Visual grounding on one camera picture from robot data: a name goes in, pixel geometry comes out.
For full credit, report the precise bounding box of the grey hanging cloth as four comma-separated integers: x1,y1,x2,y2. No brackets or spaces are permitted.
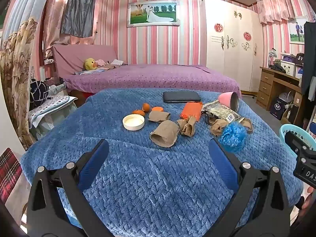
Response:
60,0,97,38

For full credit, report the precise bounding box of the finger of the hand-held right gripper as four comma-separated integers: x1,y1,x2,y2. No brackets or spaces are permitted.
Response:
284,131,309,155

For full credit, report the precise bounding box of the white round lid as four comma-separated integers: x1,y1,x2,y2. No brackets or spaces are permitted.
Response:
122,115,145,130

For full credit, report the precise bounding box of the small cardboard tube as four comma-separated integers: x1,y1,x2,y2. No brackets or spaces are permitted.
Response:
148,111,171,122

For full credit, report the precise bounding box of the pink floral curtain valance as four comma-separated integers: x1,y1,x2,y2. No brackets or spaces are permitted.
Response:
256,0,297,24

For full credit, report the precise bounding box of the framed wedding photo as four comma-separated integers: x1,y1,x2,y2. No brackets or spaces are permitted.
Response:
127,0,180,27

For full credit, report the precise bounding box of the teal plastic basket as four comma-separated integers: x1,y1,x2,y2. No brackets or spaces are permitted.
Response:
279,124,316,157

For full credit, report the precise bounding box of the silver printed snack wrapper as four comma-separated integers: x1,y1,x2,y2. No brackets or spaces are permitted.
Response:
201,102,241,124

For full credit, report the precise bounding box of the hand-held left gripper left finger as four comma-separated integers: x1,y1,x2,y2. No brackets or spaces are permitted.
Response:
27,139,114,237

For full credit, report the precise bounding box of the orange knitted cloth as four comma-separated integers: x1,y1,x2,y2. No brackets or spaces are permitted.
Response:
181,102,203,122

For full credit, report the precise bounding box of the purple dotted bed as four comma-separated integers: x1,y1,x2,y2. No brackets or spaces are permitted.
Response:
51,44,243,102

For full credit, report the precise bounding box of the yellow duck plush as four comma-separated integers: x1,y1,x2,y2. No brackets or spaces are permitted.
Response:
84,58,97,71

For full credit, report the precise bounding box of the wooden desk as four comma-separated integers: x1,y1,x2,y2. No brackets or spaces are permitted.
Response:
256,66,303,126

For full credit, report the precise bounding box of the framed couple photo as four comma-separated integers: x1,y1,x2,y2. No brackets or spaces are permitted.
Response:
288,17,308,45

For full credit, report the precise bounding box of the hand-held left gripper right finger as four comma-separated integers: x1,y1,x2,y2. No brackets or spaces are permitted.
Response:
208,138,290,237

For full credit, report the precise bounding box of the white storage box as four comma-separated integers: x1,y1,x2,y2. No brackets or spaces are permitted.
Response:
280,60,297,77

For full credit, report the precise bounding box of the black smartphone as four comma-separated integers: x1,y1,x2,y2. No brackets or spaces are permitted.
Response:
163,91,201,103

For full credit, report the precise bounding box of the white wardrobe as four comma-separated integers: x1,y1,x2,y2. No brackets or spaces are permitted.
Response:
200,0,264,93

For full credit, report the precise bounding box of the black white patterned bag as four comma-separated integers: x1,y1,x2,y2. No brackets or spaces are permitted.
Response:
30,78,50,108

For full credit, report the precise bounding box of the person's right hand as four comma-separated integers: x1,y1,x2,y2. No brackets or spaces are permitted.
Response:
303,186,316,210

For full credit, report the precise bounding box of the brown paper ball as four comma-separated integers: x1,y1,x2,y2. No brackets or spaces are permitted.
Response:
210,118,229,137

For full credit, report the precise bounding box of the desk lamp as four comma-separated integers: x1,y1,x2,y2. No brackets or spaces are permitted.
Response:
268,48,277,67

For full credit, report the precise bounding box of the large cardboard tube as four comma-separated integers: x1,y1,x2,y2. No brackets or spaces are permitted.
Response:
150,120,180,148

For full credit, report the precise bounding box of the landscape printed curtain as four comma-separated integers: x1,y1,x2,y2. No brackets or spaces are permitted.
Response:
0,0,55,151

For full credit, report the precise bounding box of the white helmet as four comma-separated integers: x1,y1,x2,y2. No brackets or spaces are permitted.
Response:
279,91,293,104

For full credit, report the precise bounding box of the pink satin curtain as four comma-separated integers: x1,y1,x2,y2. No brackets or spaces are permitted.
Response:
43,0,74,58

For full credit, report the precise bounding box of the dotted cushion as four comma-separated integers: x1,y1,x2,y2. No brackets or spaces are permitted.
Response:
28,95,78,140

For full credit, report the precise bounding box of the dark hanging garment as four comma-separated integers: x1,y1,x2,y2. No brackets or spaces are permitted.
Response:
301,22,316,102

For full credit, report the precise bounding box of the pink steel-lined mug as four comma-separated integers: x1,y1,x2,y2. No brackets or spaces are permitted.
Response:
218,92,240,112

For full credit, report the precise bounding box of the dark blue paper bag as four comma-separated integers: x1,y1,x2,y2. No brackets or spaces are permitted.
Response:
270,97,287,120

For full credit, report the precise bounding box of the red plaid mat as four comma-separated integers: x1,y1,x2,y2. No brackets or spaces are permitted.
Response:
0,148,23,203

